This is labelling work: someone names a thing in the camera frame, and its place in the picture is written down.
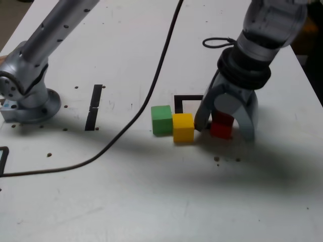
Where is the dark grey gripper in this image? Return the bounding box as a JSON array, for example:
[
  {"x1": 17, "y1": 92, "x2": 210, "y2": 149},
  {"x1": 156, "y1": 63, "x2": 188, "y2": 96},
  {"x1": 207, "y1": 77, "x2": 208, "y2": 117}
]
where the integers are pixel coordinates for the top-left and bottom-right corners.
[{"x1": 194, "y1": 72, "x2": 260, "y2": 143}]

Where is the red cube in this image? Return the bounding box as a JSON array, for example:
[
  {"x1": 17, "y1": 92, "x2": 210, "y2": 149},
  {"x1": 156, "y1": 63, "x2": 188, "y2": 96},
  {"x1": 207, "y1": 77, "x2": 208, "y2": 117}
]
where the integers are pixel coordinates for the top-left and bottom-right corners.
[{"x1": 209, "y1": 110, "x2": 234, "y2": 140}]

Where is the yellow cube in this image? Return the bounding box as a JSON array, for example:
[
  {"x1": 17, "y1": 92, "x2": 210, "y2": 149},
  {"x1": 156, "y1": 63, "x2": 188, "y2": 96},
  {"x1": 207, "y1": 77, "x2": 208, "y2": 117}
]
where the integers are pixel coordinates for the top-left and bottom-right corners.
[{"x1": 172, "y1": 113, "x2": 195, "y2": 143}]

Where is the green cube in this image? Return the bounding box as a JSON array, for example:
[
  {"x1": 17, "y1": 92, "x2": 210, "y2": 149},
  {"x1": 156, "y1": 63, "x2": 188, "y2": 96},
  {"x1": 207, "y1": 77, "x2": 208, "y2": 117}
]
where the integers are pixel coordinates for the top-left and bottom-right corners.
[{"x1": 150, "y1": 105, "x2": 174, "y2": 136}]

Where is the black tape square outline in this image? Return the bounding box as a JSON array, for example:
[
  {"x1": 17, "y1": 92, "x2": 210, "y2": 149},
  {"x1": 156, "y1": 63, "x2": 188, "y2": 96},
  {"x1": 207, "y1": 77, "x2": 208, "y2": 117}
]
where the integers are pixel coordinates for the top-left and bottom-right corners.
[{"x1": 174, "y1": 94, "x2": 204, "y2": 114}]

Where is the black tape strip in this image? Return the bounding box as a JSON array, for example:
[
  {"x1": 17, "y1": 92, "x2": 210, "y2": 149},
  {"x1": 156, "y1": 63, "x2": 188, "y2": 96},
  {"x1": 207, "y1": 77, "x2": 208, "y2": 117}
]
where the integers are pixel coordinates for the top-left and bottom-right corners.
[{"x1": 85, "y1": 84, "x2": 103, "y2": 131}]

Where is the long black cable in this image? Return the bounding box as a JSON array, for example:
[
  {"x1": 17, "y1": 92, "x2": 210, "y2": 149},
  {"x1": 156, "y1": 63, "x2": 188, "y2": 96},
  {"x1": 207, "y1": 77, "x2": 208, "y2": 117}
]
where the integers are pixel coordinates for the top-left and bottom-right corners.
[{"x1": 0, "y1": 0, "x2": 184, "y2": 178}]

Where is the small black square frame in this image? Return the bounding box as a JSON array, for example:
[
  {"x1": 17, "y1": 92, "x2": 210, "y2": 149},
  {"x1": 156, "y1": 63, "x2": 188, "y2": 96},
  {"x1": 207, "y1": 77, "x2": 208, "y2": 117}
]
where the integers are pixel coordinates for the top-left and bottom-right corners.
[{"x1": 0, "y1": 146, "x2": 10, "y2": 178}]

